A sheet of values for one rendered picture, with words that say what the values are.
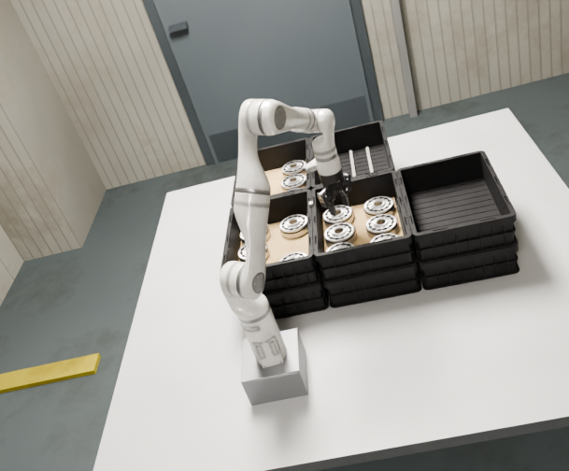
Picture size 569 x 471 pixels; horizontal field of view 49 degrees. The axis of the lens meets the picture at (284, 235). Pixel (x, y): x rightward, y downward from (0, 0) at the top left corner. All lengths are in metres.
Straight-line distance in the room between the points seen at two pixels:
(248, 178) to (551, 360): 0.92
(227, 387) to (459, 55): 3.22
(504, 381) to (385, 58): 3.09
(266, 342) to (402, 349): 0.40
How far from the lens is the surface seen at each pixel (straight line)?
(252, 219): 1.58
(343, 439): 1.72
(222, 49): 4.38
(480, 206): 2.14
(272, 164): 2.63
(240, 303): 1.68
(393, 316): 1.98
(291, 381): 1.79
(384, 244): 1.89
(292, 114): 1.68
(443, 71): 4.62
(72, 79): 4.70
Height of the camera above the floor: 2.06
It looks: 34 degrees down
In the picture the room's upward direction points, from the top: 19 degrees counter-clockwise
